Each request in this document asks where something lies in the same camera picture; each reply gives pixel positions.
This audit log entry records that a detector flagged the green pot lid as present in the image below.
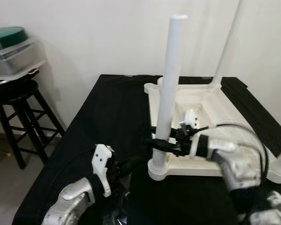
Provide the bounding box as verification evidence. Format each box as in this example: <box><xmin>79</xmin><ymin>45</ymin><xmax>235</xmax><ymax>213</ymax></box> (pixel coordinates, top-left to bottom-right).
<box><xmin>0</xmin><ymin>26</ymin><xmax>29</xmax><ymax>50</ymax></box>

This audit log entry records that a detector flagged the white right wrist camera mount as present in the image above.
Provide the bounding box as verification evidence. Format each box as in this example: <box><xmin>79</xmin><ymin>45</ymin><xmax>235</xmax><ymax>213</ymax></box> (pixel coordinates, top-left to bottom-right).
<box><xmin>179</xmin><ymin>109</ymin><xmax>209</xmax><ymax>158</ymax></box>

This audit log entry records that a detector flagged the clear tape strip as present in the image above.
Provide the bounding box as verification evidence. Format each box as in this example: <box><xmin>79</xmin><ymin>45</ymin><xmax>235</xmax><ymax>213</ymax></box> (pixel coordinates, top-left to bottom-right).
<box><xmin>101</xmin><ymin>195</ymin><xmax>129</xmax><ymax>225</ymax></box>

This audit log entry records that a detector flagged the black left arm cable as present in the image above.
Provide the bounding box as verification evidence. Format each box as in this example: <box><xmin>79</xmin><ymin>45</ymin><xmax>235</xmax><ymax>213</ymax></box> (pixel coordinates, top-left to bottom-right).
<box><xmin>35</xmin><ymin>149</ymin><xmax>95</xmax><ymax>221</ymax></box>

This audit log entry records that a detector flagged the white plastic children table top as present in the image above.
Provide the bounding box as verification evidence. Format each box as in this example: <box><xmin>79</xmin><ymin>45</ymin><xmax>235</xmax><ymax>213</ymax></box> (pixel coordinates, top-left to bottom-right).
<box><xmin>144</xmin><ymin>77</ymin><xmax>281</xmax><ymax>183</ymax></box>

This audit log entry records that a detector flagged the clear tape cross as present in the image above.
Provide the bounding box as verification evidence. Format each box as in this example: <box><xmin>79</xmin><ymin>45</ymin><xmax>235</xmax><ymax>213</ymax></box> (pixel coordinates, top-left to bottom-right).
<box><xmin>267</xmin><ymin>190</ymin><xmax>281</xmax><ymax>221</ymax></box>

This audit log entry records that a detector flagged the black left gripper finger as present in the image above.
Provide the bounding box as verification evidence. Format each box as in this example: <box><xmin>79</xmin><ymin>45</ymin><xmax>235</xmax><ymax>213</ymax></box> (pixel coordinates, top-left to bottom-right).
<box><xmin>119</xmin><ymin>156</ymin><xmax>148</xmax><ymax>177</ymax></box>

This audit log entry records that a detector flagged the black wok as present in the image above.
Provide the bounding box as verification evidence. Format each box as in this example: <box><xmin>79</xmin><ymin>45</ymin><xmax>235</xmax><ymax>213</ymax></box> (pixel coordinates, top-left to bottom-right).
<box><xmin>0</xmin><ymin>75</ymin><xmax>38</xmax><ymax>89</ymax></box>

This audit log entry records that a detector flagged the clear plastic storage container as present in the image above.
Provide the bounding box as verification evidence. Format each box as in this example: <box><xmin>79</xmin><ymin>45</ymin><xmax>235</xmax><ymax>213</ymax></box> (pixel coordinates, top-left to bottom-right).
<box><xmin>0</xmin><ymin>37</ymin><xmax>47</xmax><ymax>78</ymax></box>

